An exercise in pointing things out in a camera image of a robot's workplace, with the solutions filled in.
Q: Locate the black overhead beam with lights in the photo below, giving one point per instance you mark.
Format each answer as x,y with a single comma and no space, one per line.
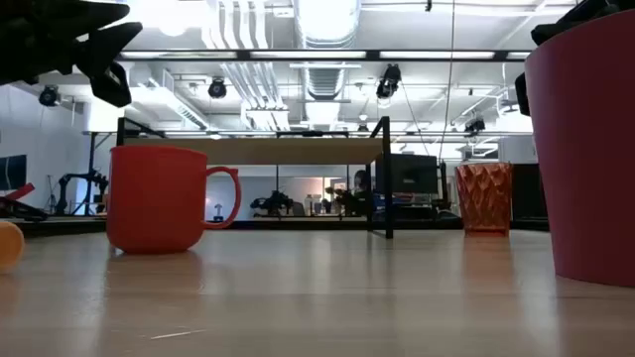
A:
243,55

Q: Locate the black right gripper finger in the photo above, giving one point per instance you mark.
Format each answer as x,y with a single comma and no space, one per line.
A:
522,94

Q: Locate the orange faceted cup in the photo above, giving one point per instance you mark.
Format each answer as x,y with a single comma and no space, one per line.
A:
483,198

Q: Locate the black ceiling spotlight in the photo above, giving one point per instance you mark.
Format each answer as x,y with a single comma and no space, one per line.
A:
216,88
474,125
48,95
388,82

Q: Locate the large maroon cup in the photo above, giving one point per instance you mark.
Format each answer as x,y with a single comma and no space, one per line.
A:
590,158

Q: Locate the dark wall screen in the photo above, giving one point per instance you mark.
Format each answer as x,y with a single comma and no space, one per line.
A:
12,172

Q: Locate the orange cloth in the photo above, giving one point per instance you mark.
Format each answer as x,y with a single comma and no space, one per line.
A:
9,248

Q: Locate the silver ventilation duct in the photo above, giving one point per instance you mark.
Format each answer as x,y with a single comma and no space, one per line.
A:
325,30

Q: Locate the wooden shelf with black frame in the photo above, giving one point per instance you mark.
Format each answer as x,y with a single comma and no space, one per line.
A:
248,151

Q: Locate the person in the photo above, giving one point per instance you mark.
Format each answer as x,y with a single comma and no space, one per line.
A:
361,181

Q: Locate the black computer monitor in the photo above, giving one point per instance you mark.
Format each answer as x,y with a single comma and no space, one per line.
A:
412,173

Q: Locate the black background robot arm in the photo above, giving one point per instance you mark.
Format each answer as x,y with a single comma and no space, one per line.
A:
273,202
344,201
89,181

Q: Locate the red and black device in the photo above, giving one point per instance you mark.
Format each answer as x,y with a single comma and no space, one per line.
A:
20,205

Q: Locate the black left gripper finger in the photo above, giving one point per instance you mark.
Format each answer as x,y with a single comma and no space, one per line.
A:
94,15
106,44

